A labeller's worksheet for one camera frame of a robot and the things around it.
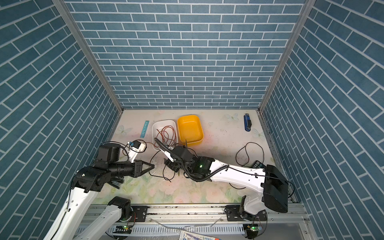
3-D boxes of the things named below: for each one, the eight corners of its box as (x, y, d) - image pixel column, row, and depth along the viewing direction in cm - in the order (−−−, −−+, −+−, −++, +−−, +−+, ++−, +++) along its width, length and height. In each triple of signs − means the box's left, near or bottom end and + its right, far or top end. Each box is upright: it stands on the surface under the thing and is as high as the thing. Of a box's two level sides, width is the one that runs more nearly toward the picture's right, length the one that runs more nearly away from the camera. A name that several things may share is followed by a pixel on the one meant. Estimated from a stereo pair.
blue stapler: (245, 131, 111) (247, 127, 106) (241, 117, 120) (243, 112, 116) (250, 131, 111) (253, 127, 106) (246, 117, 120) (248, 112, 116)
